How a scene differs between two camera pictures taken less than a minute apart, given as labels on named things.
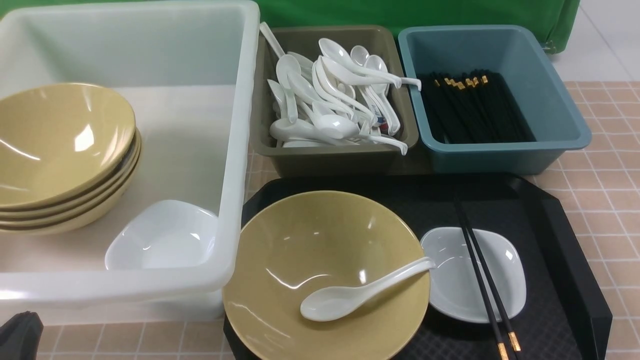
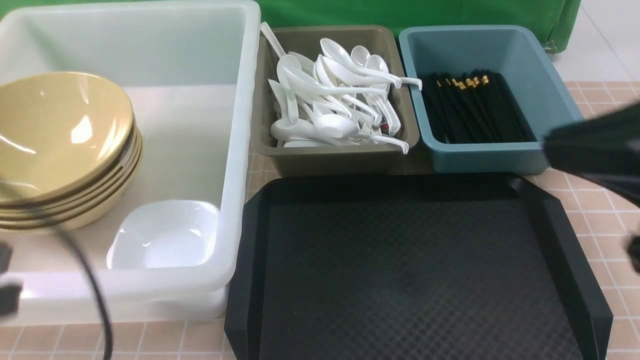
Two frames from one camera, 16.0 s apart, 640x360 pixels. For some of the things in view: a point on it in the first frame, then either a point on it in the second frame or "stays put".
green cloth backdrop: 560,19 stays put
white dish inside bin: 163,235 stays put
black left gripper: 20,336 to 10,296
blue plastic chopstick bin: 511,50 stays put
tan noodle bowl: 317,241 to 59,132
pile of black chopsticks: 479,106 stays put
